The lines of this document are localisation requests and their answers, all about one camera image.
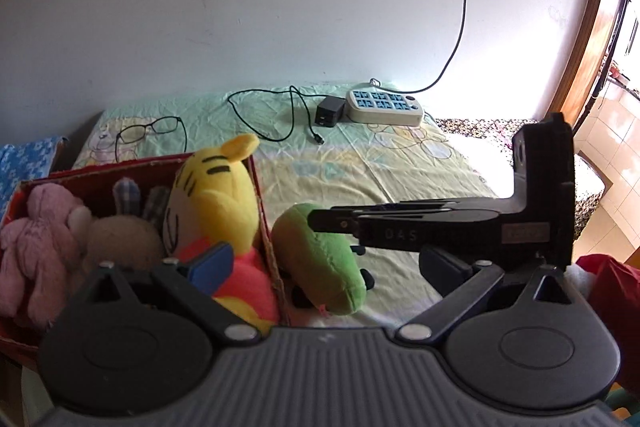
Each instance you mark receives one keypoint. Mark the blue floral cloth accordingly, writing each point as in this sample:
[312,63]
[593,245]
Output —
[25,162]

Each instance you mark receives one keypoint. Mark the black-framed eyeglasses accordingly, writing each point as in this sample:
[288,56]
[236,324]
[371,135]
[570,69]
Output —
[150,127]

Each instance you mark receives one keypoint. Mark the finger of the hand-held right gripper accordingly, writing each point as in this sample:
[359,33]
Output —
[335,219]

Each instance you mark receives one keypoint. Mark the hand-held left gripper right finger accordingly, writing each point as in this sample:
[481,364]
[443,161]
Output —
[436,268]

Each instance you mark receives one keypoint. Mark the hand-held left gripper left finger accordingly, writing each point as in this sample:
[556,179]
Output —
[212,264]

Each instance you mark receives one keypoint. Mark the yellow tiger plush toy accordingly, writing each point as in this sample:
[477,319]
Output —
[220,202]

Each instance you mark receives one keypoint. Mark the black power adapter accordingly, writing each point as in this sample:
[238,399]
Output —
[329,112]

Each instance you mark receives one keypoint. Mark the green plush toy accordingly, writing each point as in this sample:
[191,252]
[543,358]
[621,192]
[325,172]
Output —
[320,257]

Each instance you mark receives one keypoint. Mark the black and white patterned cloth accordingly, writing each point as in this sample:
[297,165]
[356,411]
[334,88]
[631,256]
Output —
[475,127]

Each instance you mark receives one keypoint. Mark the cartoon printed desktop cloth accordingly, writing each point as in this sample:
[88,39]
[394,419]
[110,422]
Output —
[400,167]

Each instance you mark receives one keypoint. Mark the red bag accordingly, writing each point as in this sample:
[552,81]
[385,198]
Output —
[615,307]

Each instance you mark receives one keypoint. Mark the red cardboard box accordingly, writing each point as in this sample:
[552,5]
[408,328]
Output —
[262,227]

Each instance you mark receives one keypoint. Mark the wooden door frame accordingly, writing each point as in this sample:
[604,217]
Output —
[595,7]

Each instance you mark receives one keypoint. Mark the pink plush toy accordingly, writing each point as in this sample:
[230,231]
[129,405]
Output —
[35,247]

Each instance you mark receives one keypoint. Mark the white folded sheet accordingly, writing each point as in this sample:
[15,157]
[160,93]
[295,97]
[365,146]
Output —
[485,162]

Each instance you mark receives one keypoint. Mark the white power strip blue sockets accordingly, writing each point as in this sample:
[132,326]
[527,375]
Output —
[385,114]

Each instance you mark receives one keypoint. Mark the white plush rabbit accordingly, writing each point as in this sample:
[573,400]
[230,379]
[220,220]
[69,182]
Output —
[120,237]

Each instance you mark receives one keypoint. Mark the black metal rail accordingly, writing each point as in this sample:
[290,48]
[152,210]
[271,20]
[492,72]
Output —
[606,67]

